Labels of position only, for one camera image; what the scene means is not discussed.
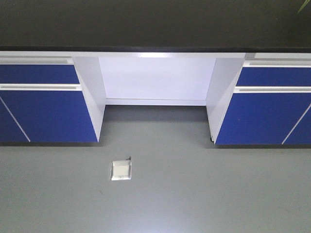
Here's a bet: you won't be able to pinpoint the square floor outlet plate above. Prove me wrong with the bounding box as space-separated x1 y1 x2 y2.
110 159 132 181

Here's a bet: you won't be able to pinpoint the right blue cabinet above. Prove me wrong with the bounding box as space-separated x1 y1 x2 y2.
206 53 311 145

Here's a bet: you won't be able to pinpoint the blue cabinet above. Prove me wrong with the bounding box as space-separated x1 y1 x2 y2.
206 53 311 145
0 52 106 143

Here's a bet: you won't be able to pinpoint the left blue cabinet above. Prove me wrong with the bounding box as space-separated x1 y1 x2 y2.
0 52 106 143

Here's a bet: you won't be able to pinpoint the green plant leaves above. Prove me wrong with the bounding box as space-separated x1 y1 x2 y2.
297 0 311 14

